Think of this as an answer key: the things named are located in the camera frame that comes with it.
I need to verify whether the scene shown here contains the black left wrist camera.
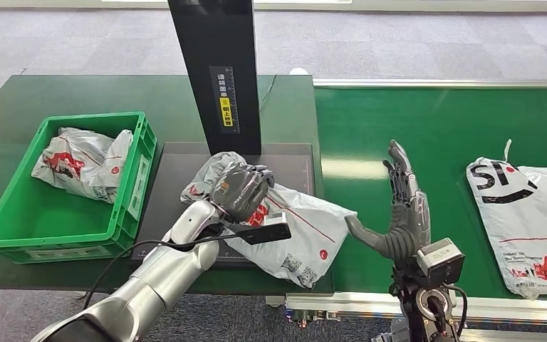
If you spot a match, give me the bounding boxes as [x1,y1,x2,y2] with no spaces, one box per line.
[228,212,292,247]

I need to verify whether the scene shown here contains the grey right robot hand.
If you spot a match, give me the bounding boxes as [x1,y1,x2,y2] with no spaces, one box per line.
[344,139,432,263]

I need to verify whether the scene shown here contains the green conveyor belt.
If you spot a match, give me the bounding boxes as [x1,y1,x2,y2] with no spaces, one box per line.
[285,78,547,342]

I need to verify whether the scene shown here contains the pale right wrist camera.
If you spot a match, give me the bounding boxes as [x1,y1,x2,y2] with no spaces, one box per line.
[415,238,466,290]

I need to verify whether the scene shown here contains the grey courier bag red print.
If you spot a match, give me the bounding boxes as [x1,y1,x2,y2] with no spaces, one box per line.
[180,151,358,290]

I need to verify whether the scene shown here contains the crumpled grey courier bag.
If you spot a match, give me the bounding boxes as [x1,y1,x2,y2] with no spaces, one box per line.
[31,127,135,204]

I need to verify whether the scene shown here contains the grey courier bag black logo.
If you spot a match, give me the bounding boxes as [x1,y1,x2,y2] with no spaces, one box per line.
[466,139,547,301]

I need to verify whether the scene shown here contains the green plastic crate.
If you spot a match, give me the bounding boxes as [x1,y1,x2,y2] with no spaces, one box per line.
[0,111,158,264]

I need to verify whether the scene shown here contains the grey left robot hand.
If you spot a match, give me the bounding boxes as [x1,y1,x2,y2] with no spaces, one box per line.
[209,162,276,224]

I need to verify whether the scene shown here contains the thin black device cable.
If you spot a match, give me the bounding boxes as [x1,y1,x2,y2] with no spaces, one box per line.
[259,74,278,114]

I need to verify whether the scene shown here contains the dark green table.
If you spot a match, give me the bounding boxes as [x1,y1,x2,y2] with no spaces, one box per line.
[0,74,335,296]

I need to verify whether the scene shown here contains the black weighing device with column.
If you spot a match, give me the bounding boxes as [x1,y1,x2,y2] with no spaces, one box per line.
[132,0,324,270]

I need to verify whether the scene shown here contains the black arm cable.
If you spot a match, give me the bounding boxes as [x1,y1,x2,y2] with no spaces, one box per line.
[83,233,236,310]

